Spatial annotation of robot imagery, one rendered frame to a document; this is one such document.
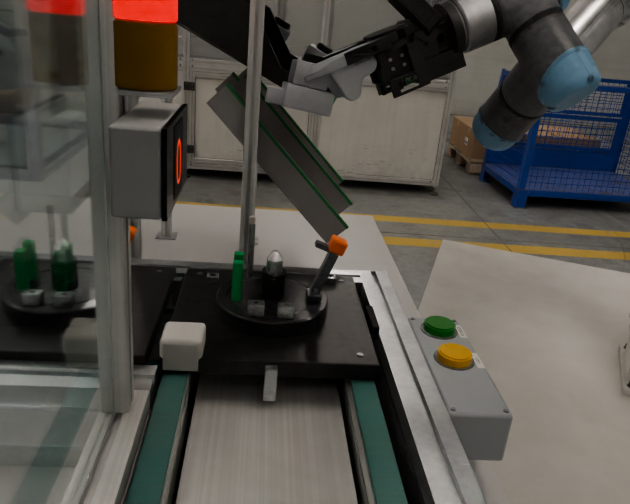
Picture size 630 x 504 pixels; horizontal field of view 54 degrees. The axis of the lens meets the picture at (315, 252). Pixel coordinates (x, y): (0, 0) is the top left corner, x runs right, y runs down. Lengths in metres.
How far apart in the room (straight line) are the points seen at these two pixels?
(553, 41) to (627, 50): 9.70
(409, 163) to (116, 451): 4.55
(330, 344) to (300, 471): 0.16
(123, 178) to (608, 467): 0.64
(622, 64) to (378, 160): 6.19
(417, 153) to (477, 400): 4.38
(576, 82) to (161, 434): 0.62
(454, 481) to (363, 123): 4.40
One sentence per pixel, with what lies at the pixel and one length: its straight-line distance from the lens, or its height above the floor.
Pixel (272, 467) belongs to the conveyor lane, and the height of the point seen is 0.92.
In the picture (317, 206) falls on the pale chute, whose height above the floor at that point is 1.05.
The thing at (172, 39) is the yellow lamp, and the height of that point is 1.30.
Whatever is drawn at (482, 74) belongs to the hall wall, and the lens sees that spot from 9.76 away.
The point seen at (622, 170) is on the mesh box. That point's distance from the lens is 5.43.
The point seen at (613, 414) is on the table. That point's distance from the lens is 0.95.
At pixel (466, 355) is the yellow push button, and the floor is 0.97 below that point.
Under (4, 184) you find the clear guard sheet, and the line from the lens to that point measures 0.34.
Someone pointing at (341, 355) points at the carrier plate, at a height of 0.97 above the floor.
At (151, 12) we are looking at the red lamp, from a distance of 0.50.
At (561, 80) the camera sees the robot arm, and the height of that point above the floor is 1.27.
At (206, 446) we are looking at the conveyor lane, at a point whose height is 0.92.
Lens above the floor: 1.33
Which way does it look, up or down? 22 degrees down
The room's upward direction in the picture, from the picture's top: 5 degrees clockwise
